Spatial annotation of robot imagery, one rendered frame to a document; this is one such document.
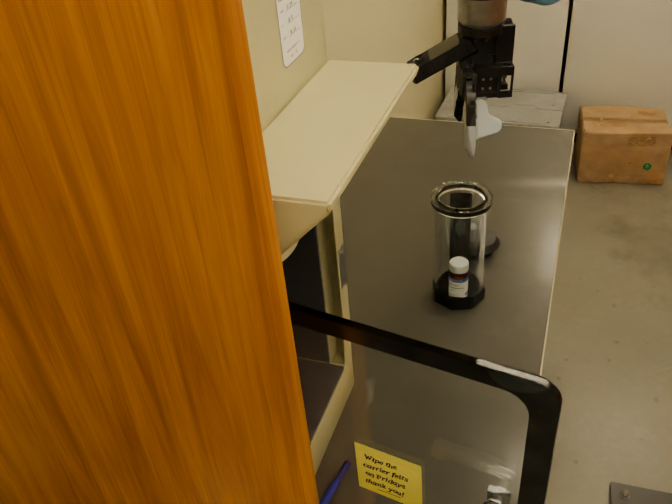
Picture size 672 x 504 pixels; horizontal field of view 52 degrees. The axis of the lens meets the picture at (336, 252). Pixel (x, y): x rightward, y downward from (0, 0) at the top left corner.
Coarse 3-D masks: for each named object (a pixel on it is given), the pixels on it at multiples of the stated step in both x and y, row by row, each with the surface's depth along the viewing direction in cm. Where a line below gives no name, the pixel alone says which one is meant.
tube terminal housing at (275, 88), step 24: (264, 0) 66; (312, 0) 77; (264, 24) 67; (312, 24) 78; (264, 48) 67; (312, 48) 79; (264, 72) 68; (288, 72) 73; (312, 72) 80; (264, 96) 69; (288, 96) 74; (264, 120) 69; (336, 216) 95; (336, 240) 97; (336, 264) 103; (336, 288) 106; (336, 312) 109
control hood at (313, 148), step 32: (352, 64) 82; (384, 64) 81; (320, 96) 75; (352, 96) 74; (384, 96) 74; (288, 128) 69; (320, 128) 68; (352, 128) 68; (288, 160) 63; (320, 160) 63; (352, 160) 62; (288, 192) 59; (320, 192) 58; (288, 224) 59
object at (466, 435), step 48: (336, 336) 64; (384, 336) 61; (336, 384) 68; (384, 384) 64; (432, 384) 61; (480, 384) 58; (528, 384) 55; (336, 432) 73; (384, 432) 68; (432, 432) 65; (480, 432) 61; (528, 432) 58; (336, 480) 78; (432, 480) 69; (480, 480) 65; (528, 480) 62
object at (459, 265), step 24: (432, 192) 123; (456, 192) 125; (480, 192) 123; (480, 216) 119; (456, 240) 121; (480, 240) 122; (456, 264) 124; (480, 264) 126; (456, 288) 128; (480, 288) 130
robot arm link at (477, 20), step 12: (468, 0) 102; (480, 0) 108; (492, 0) 101; (504, 0) 102; (468, 12) 103; (480, 12) 102; (492, 12) 102; (504, 12) 103; (468, 24) 104; (480, 24) 103; (492, 24) 103
